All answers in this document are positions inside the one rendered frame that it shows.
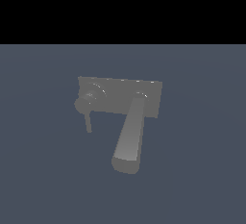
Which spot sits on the grey faucet base with spout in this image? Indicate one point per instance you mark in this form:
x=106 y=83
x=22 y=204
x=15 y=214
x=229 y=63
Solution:
x=128 y=138

